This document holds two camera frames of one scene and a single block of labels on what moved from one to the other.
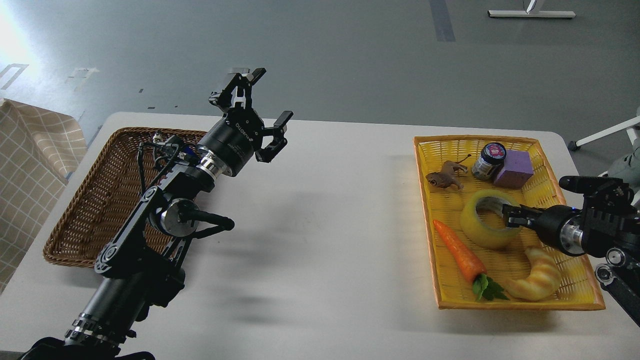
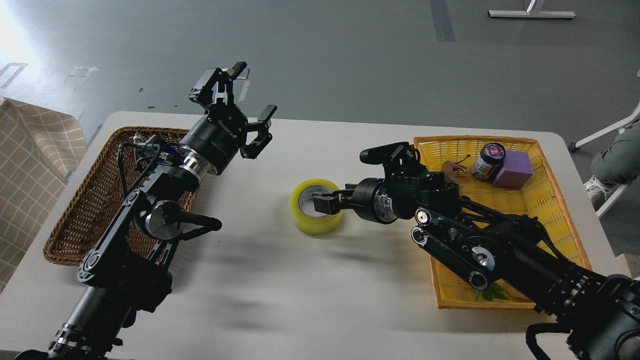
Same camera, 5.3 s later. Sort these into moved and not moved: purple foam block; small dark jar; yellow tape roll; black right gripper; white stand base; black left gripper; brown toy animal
Moved: black right gripper; black left gripper; yellow tape roll
Not moved: purple foam block; small dark jar; brown toy animal; white stand base
